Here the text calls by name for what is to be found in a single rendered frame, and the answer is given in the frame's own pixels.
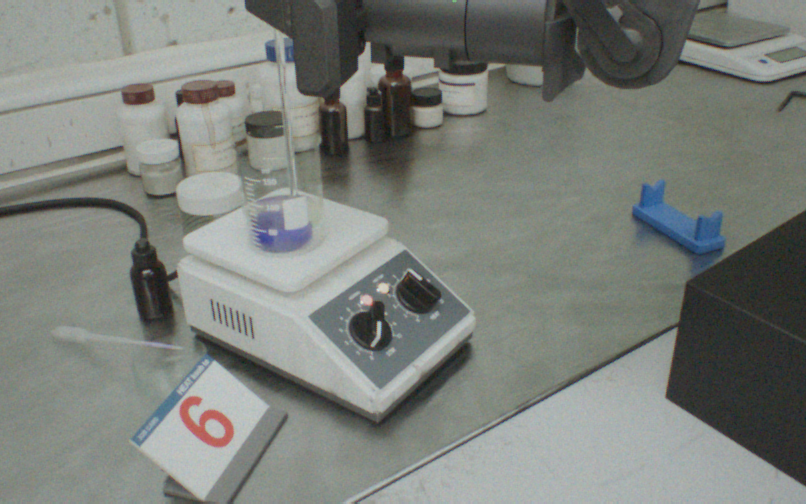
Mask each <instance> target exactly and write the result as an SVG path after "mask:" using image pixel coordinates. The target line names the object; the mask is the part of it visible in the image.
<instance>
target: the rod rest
mask: <svg viewBox="0 0 806 504"><path fill-rule="evenodd" d="M665 183H666V181H665V180H663V179H660V180H658V181H657V182H656V184H655V185H654V186H653V187H651V186H650V185H649V184H647V183H643V184H642V189H641V196H640V203H637V204H633V207H632V214H633V215H635V216H637V217H638V218H640V219H641V220H643V221H645V222H646V223H648V224H649V225H651V226H653V227H654V228H656V229H657V230H659V231H661V232H662V233H664V234H665V235H667V236H669V237H670V238H672V239H673V240H675V241H677V242H678V243H680V244H681V245H683V246H685V247H686V248H688V249H689V250H691V251H693V252H694V253H696V254H703V253H707V252H711V251H714V250H718V249H721V248H723V247H724V245H725V240H726V239H725V237H723V236H721V235H720V234H719V232H720V227H721V222H722V217H723V212H722V211H720V210H718V211H715V212H714V213H713V214H712V216H711V217H710V218H709V219H708V218H707V217H706V216H704V215H699V216H698V219H697V221H695V220H694V219H692V218H690V217H688V216H687V215H685V214H683V213H682V212H680V211H678V210H676V209H675V208H673V207H671V206H669V205H668V204H666V203H664V202H663V196H664V189H665Z"/></svg>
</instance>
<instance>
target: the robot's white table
mask: <svg viewBox="0 0 806 504"><path fill-rule="evenodd" d="M677 328H678V327H677ZM677 328H675V329H673V330H671V331H669V332H667V333H666V334H664V335H662V336H660V337H658V338H657V339H655V340H653V341H651V342H649V343H647V344H646V345H644V346H642V347H640V348H638V349H637V350H635V351H633V352H631V353H629V354H627V355H626V356H624V357H622V358H620V359H618V360H617V361H615V362H613V363H611V364H609V365H607V366H606V367H604V368H602V369H600V370H598V371H597V372H595V373H593V374H591V375H589V376H587V377H586V378H584V379H582V380H580V381H578V382H577V383H575V384H573V385H571V386H569V387H567V388H566V389H564V390H562V391H560V392H558V393H557V394H555V395H553V396H551V397H549V398H548V399H546V400H544V401H542V402H540V403H538V404H537V405H535V406H533V407H531V408H529V409H528V410H526V411H524V412H522V413H520V414H518V415H517V416H515V417H513V418H511V419H509V420H508V421H506V422H504V423H502V424H500V425H498V426H497V427H495V428H493V429H491V430H489V431H488V432H486V433H484V434H482V435H480V436H479V437H477V438H475V439H473V440H471V441H469V442H468V443H466V444H464V445H462V446H460V447H459V448H457V449H455V450H453V451H451V452H449V453H448V454H446V455H444V456H442V457H440V458H439V459H437V460H435V461H433V462H431V463H430V464H428V465H426V466H424V467H422V468H420V469H419V470H417V471H415V472H413V473H411V474H410V475H408V476H406V477H404V478H402V479H401V480H399V481H397V482H395V483H393V484H391V485H390V486H388V487H386V488H384V489H382V490H381V491H379V492H377V493H375V494H373V495H372V496H370V497H368V498H366V499H364V500H362V501H361V502H359V503H357V504H806V486H804V485H803V484H801V483H799V482H798V481H796V480H795V479H793V478H791V477H790V476H788V475H787V474H785V473H783V472H782V471H780V470H779V469H777V468H776V467H774V466H772V465H771V464H769V463H768V462H766V461H764V460H763V459H761V458H760V457H758V456H757V455H755V454H753V453H752V452H750V451H749V450H747V449H745V448H744V447H742V446H741V445H739V444H737V443H736V442H734V441H733V440H731V439H730V438H728V437H726V436H725V435H723V434H722V433H720V432H718V431H717V430H715V429H714V428H712V427H711V426H709V425H707V424H706V423H704V422H703V421H701V420H699V419H698V418H696V417H695V416H693V415H692V414H690V413H688V412H687V411H685V410H684V409H682V408H680V407H679V406H677V405H676V404H674V403H672V402H671V401H669V400H668V399H666V398H665V394H666V388H667V383H668V377H669V372H670V366H671V361H672V356H673V350H674V345H675V339H676V334H677Z"/></svg>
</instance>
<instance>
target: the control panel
mask: <svg viewBox="0 0 806 504"><path fill-rule="evenodd" d="M408 269H413V270H415V271H416V272H418V273H419V274H420V275H421V276H422V277H424V278H425V279H426V280H427V281H428V282H430V283H431V284H432V285H433V286H434V287H436V288H437V289H438V290H439V291H440V292H441V294H442V296H441V298H440V300H439V301H438V302H437V304H436V305H435V306H434V308H433V309H432V310H431V311H430V312H428V313H425V314H417V313H414V312H411V311H409V310H408V309H406V308H405V307H404V306H403V305H402V304H401V303H400V301H399V300H398V297H397V293H396V290H397V286H398V285H399V283H400V282H401V280H402V277H403V276H404V274H405V273H406V271H407V270H408ZM382 283H384V284H386V285H387V286H388V292H382V291H381V290H380V289H379V287H378V286H379V285H380V284H382ZM365 295H368V296H370V297H371V298H372V303H371V304H365V303H364V302H363V301H362V297H363V296H365ZM377 300H379V301H381V302H383V303H384V305H385V320H386V321H387V322H388V323H389V325H390V327H391V329H392V340H391V342H390V343H389V345H388V346H387V347H386V348H384V349H382V350H378V351H372V350H368V349H365V348H363V347H361V346H360V345H358V344H357V343H356V342H355V341H354V339H353V338H352V336H351V334H350V331H349V324H350V321H351V319H352V318H353V316H354V315H355V314H357V313H359V312H362V311H368V310H369V309H370V307H371V306H372V304H373V303H374V302H375V301H377ZM469 312H470V310H469V309H468V308H467V307H466V306H465V305H464V304H463V303H462V302H461V301H460V300H459V299H458V298H457V297H456V296H455V295H454V294H453V293H451V292H450V291H449V290H448V289H447V288H446V287H445V286H444V285H443V284H442V283H441V282H440V281H439V280H438V279H437V278H436V277H435V276H434V275H433V274H431V273H430V272H429V271H428V270H427V269H426V268H425V267H424V266H423V265H422V264H421V263H420V262H419V261H418V260H417V259H416V258H415V257H414V256H413V255H411V254H410V253H409V252H408V251H407V250H406V249H405V250H403V251H401V252H400V253H398V254H397V255H395V256H394V257H392V258H391V259H390V260H388V261H387V262H385V263H384V264H382V265H381V266H379V267H378V268H376V269H375V270H373V271H372V272H371V273H369V274H368V275H366V276H365V277H363V278H362V279H360V280H359V281H357V282H356V283H355V284H353V285H352V286H350V287H349V288H347V289H346V290H344V291H343V292H341V293H340V294H338V295H337V296H336V297H334V298H333V299H331V300H330V301H328V302H327V303H325V304H324V305H322V306H321V307H320V308H318V309H317V310H315V311H314V312H312V313H311V314H310V315H308V317H309V319H310V320H311V321H312V322H313V323H314V324H315V325H316V326H317V327H318V329H319V330H320V331H321V332H322V333H323V334H324V335H325V336H326V337H327V338H328V339H329V340H330V341H331V342H332V343H333V344H334V345H335V346H336V347H337V348H338V349H339V350H340V351H341V352H342V353H343V354H344V355H345V356H346V357H347V358H348V359H349V360H350V361H351V362H352V363H353V364H354V365H355V366H356V367H357V368H358V369H359V370H360V371H361V372H362V373H363V374H364V375H365V376H366V377H367V378H368V379H369V380H370V381H371V382H372V383H373V384H374V385H375V386H376V387H377V388H379V389H382V388H384V387H385V386H386V385H387V384H388V383H389V382H391V381H392V380H393V379H394V378H395V377H396V376H398V375H399V374H400V373H401V372H402V371H403V370H404V369H406V368H407V367H408V366H409V365H410V364H411V363H413V362H414V361H415V360H416V359H417V358H418V357H419V356H421V355H422V354H423V353H424V352H425V351H426V350H428V349H429V348H430V347H431V346H432V345H433V344H434V343H436V342H437V341H438V340H439V339H440V338H441V337H443V336H444V335H445V334H446V333H447V332H448V331H449V330H451V329H452V328H453V327H454V326H455V325H456V324H458V323H459V322H460V321H461V320H462V319H463V318H464V317H466V316H467V315H468V314H469Z"/></svg>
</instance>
